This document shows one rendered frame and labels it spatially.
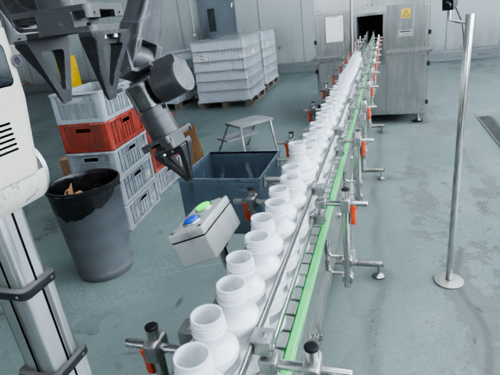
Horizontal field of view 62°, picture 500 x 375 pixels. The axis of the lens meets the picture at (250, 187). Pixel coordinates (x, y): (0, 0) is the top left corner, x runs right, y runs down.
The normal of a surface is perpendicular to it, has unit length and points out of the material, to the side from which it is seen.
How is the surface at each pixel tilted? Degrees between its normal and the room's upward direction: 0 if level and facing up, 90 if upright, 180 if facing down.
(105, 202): 93
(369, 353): 0
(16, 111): 90
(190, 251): 90
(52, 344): 90
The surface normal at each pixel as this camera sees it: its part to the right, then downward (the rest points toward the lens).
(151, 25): 0.84, 0.25
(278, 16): -0.29, 0.40
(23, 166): 0.95, 0.01
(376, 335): -0.11, -0.92
